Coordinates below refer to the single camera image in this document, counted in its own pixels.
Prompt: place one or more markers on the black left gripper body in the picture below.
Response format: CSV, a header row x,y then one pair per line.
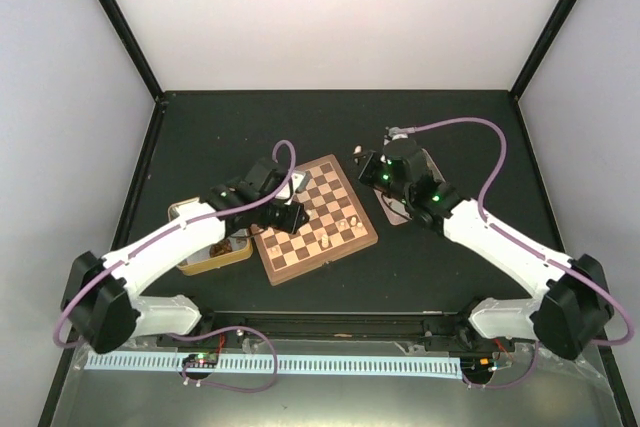
x,y
283,222

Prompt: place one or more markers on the left circuit board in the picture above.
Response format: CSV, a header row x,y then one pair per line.
x,y
201,360

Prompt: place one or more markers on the circuit board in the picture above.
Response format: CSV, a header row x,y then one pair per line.
x,y
484,364
201,360

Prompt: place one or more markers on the right circuit board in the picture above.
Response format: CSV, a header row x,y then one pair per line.
x,y
484,364

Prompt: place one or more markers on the dark chess pieces pile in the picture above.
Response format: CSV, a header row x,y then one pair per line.
x,y
221,248

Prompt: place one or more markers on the wooden chess board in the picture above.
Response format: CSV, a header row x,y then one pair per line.
x,y
331,202

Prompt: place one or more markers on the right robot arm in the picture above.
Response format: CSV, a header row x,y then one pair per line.
x,y
567,305

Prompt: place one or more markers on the gold tin tray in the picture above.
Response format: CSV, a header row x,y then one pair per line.
x,y
234,249

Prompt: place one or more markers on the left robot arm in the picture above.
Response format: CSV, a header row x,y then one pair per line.
x,y
104,296

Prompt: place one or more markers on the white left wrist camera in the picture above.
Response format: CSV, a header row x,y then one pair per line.
x,y
297,183

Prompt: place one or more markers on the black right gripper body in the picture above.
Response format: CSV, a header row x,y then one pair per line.
x,y
373,179

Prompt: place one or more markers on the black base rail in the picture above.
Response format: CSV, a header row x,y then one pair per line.
x,y
436,332

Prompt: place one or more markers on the white slotted cable duct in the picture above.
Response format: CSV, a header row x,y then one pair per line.
x,y
315,365

